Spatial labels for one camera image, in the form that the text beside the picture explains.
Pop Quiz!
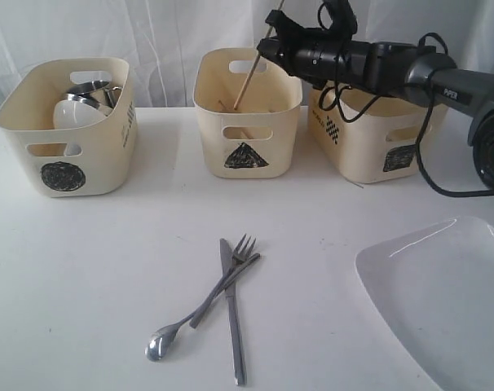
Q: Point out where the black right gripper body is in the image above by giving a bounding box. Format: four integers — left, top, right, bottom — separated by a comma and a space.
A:
287, 26, 417, 96

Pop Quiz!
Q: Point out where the wooden chopstick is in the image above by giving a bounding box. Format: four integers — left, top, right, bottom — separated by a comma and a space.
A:
218, 99, 254, 139
233, 0, 285, 111

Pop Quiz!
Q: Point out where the cream bin with triangle mark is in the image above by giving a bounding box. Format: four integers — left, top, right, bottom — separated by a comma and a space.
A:
193, 48, 302, 179

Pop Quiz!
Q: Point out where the steel mug with wire handle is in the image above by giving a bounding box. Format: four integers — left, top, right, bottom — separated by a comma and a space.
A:
68, 86, 123, 116

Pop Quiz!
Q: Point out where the steel mug with solid handle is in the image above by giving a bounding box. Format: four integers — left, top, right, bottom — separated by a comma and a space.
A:
66, 80, 110, 106

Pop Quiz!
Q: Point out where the steel fork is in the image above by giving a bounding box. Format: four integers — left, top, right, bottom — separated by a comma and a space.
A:
189, 235, 256, 329

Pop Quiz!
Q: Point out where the steel spoon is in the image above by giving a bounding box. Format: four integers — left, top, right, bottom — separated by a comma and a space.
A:
144, 253, 261, 362

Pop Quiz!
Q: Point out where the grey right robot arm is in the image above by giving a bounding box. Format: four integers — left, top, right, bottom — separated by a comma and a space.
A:
257, 1, 494, 198

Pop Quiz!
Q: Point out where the cream bin with square mark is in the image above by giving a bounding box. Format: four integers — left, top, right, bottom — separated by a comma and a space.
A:
307, 89, 427, 184

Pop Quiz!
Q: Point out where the white curtain backdrop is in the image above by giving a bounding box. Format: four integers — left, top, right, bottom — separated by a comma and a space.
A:
0, 1, 494, 107

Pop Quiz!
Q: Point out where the cream bin with circle mark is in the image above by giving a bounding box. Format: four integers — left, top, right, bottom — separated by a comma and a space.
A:
0, 57, 138, 197

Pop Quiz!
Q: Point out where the steel table knife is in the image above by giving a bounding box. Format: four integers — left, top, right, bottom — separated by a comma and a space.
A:
219, 238, 246, 386

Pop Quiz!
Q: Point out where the white ceramic cup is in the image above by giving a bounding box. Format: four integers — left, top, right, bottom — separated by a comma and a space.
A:
51, 99, 108, 157

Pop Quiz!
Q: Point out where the white square plate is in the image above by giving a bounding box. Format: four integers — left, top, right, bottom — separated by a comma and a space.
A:
355, 216, 494, 390

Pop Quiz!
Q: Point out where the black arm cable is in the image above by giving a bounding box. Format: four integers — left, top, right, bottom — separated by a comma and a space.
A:
315, 0, 494, 199

